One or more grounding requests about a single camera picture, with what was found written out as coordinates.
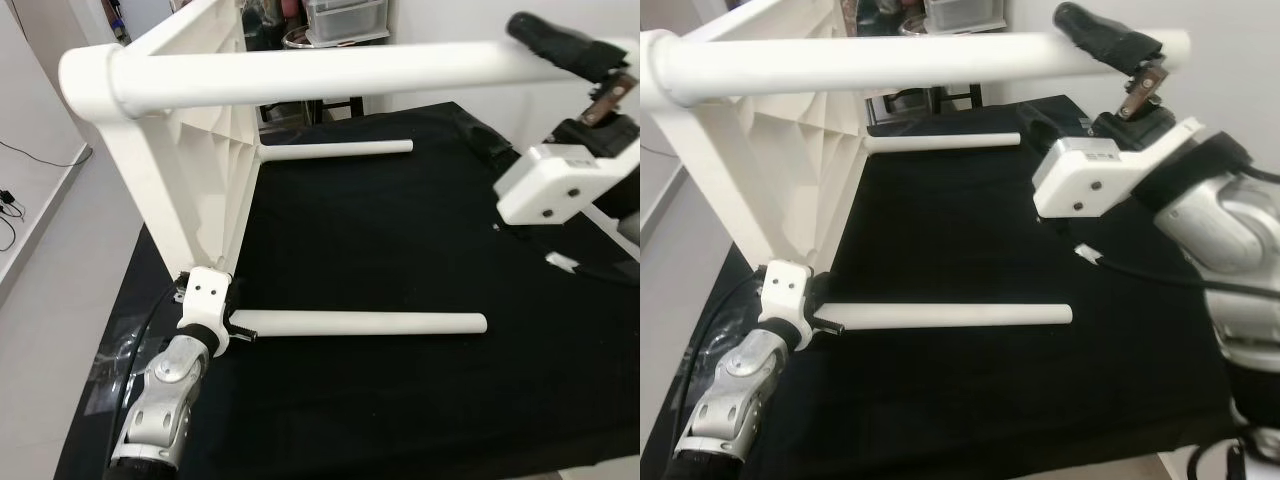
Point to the black round stool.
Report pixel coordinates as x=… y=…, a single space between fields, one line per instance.
x=320 y=108
x=930 y=100

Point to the clear tape patch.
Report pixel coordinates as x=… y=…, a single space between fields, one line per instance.
x=115 y=360

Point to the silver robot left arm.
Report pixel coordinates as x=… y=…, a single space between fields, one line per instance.
x=165 y=400
x=735 y=390

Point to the black bowl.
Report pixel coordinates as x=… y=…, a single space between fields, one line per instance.
x=300 y=38

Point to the white plastic table top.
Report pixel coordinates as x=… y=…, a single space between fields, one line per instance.
x=780 y=170
x=190 y=170

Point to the black tablecloth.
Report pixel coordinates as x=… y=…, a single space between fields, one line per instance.
x=1000 y=240
x=400 y=240

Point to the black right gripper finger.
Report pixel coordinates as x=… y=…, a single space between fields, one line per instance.
x=560 y=42
x=1105 y=35

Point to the grey plastic storage container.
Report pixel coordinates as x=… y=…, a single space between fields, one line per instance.
x=345 y=18
x=965 y=12

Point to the black bag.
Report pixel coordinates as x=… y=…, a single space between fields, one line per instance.
x=262 y=22

